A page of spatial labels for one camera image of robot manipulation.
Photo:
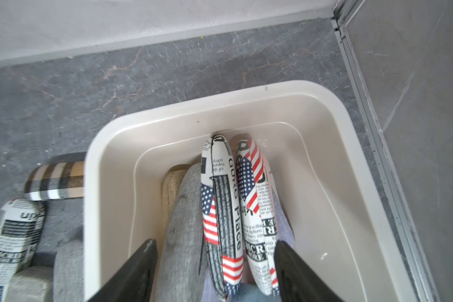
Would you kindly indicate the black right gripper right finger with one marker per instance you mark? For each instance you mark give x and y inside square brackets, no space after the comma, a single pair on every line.
[297,281]

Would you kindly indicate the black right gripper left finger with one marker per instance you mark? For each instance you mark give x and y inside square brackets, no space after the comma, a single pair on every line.
[134,280]

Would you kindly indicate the purple case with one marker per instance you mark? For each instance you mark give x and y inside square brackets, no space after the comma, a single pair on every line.
[284,228]

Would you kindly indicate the beige plastic storage bin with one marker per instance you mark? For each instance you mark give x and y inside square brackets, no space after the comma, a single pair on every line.
[321,174]

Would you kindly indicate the newspaper flag case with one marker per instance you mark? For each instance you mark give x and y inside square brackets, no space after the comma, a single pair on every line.
[260,227]
[222,223]

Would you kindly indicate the stone grey case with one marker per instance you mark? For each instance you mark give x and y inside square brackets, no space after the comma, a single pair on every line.
[32,284]

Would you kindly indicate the plaid glasses case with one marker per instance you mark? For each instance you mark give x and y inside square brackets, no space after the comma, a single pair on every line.
[60,181]

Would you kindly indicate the grey fabric case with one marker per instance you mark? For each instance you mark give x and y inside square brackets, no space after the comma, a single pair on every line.
[68,272]

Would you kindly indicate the newspaper print case centre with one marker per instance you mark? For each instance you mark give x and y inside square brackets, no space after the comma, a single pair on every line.
[21,223]

